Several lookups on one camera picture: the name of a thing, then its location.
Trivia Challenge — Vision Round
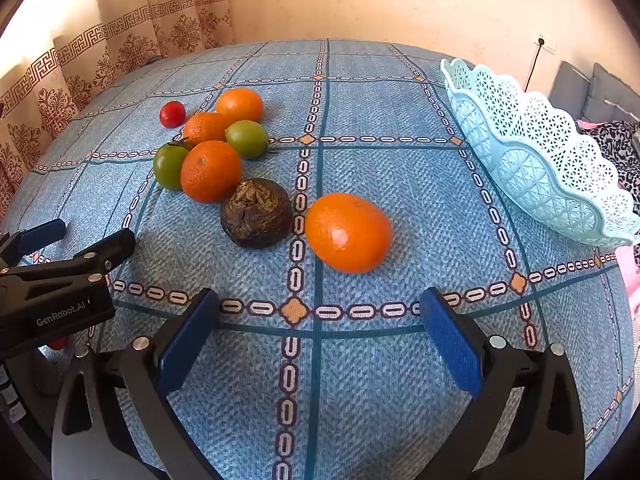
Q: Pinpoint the blue checked bedsheet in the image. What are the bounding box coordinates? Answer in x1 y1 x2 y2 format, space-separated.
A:
0 38 637 480

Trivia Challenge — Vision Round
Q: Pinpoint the green tomato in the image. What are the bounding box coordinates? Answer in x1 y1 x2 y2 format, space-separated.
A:
224 120 270 157
152 142 194 192

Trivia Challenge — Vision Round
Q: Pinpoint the leopard print cloth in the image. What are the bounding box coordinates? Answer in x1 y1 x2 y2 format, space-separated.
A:
580 121 640 192

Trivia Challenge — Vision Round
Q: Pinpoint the light blue plastic basket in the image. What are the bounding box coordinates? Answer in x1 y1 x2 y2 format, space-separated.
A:
440 57 640 249

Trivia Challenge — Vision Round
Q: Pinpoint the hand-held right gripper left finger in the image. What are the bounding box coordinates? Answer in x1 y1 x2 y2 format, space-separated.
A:
51 287 223 480

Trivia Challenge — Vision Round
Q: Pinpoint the dark brown wrinkled fruit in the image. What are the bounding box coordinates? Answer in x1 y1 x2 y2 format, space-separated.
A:
220 178 294 249

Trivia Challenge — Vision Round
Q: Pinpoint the beige patterned curtain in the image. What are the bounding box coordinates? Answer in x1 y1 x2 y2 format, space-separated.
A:
0 0 236 221

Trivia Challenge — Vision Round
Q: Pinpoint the grey cushion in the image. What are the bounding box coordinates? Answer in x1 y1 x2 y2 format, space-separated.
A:
582 62 640 123
549 60 593 116

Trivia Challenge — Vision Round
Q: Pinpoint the pink cloth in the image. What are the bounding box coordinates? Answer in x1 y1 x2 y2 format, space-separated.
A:
612 245 640 321

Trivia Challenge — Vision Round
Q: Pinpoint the black power cable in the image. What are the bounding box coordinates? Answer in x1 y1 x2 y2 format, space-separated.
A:
525 42 544 94

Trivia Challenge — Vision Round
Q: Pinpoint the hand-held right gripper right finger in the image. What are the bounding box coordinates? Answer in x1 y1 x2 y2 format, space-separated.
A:
419 287 586 480

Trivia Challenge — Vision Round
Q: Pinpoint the large orange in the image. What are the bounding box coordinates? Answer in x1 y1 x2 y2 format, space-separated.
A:
304 192 393 275

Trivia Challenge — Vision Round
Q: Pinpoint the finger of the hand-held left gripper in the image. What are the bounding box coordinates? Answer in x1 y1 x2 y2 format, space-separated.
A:
0 219 67 268
0 228 137 297

